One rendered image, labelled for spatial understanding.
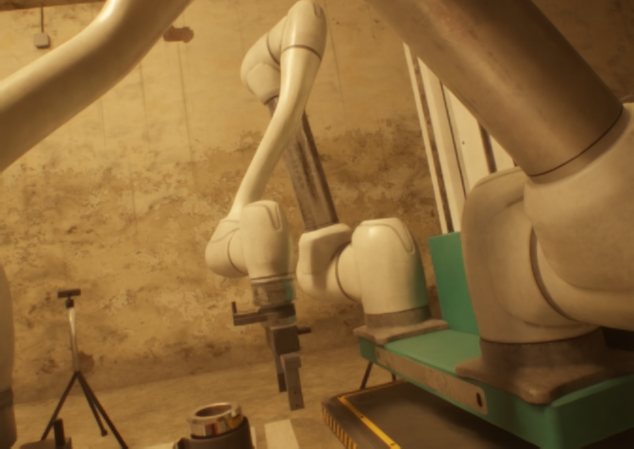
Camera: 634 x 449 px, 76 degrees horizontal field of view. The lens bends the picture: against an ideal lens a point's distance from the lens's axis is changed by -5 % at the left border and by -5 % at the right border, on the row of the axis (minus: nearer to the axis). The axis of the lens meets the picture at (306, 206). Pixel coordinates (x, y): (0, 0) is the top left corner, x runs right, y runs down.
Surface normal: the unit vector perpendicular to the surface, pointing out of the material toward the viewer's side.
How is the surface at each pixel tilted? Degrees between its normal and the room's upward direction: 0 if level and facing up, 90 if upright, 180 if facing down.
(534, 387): 12
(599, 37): 89
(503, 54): 112
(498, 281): 94
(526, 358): 85
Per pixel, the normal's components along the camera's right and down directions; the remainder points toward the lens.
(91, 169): 0.15, -0.15
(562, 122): -0.30, 0.35
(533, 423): -0.96, 0.13
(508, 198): -0.49, -0.15
